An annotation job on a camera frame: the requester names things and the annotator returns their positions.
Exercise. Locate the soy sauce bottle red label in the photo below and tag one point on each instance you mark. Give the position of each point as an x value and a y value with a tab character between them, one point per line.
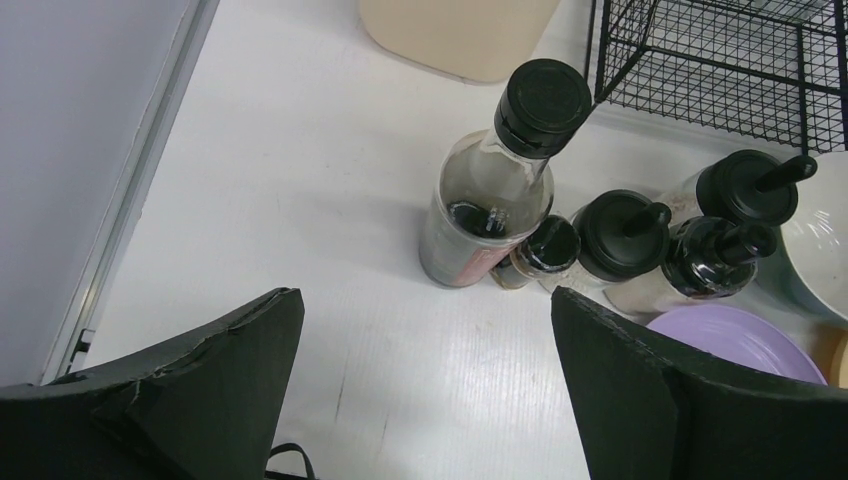
495	187

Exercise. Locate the beige plastic bin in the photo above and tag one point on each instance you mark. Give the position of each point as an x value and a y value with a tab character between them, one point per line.
483	41

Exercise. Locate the orange plastic plate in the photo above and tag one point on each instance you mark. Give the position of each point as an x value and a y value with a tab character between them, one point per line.
829	352

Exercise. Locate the aluminium frame rail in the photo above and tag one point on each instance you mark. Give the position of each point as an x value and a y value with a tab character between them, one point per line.
150	138

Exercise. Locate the clear jar black spout lid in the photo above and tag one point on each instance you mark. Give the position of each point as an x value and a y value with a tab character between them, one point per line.
747	186

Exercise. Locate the white ceramic bowl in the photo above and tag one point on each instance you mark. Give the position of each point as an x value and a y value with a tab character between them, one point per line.
809	269

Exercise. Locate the black wire basket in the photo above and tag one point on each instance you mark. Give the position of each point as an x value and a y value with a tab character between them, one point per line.
771	70

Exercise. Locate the purple plastic plate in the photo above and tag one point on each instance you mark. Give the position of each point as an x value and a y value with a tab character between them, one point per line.
739	337

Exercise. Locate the salt shaker black pump lid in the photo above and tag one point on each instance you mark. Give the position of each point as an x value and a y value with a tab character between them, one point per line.
709	258

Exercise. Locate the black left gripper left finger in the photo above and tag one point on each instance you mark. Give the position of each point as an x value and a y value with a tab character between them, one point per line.
202	405

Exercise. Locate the small pepper jar black lid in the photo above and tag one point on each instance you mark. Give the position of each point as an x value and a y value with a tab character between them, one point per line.
547	253

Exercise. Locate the white shaker black spout lid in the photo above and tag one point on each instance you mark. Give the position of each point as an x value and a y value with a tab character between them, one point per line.
623	235

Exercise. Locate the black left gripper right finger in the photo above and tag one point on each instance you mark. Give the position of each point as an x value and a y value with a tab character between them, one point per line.
650	407

